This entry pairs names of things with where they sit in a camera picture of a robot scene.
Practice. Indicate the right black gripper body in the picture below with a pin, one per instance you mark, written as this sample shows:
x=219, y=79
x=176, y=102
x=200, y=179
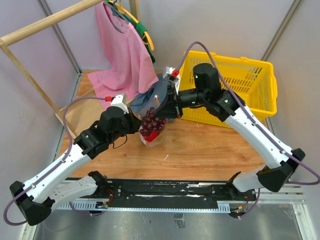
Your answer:
x=189, y=98

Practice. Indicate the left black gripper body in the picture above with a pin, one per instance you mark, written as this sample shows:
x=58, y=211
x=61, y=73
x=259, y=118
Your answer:
x=128, y=127

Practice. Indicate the dark purple grape bunch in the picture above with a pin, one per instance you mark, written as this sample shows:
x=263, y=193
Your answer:
x=150, y=123

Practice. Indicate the clear zip top bag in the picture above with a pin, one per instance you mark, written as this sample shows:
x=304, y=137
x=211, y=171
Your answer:
x=155, y=142

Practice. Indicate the red apple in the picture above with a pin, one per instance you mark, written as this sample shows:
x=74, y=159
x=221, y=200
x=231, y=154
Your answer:
x=151, y=137

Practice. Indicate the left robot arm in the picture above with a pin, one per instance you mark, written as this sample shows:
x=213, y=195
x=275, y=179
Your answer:
x=37, y=197

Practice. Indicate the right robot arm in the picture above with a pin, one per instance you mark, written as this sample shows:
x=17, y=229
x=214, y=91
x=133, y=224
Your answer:
x=233, y=111

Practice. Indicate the blue grey cloth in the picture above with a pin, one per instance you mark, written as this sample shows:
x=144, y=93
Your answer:
x=152, y=98

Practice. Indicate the pink t-shirt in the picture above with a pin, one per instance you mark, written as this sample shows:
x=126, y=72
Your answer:
x=131, y=69

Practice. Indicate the yellow plastic basket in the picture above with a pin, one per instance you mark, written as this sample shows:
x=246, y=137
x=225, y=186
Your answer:
x=253, y=80

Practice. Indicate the green garment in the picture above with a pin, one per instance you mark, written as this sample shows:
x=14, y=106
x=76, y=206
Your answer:
x=116, y=13

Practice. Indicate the wooden clothes rack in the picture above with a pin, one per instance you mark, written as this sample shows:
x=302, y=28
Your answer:
x=23, y=111

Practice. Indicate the yellow clothes hanger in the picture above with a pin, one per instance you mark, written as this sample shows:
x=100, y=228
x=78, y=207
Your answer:
x=140, y=28

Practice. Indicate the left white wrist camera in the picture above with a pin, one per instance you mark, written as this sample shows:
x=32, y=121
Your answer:
x=119, y=101

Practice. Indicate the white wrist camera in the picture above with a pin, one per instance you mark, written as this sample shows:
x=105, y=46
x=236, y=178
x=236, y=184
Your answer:
x=172, y=75
x=119, y=101

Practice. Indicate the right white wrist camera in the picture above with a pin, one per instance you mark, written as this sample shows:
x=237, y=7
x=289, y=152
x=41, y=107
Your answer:
x=172, y=75

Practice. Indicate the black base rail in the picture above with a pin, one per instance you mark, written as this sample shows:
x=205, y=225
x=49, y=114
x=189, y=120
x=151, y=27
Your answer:
x=156, y=194

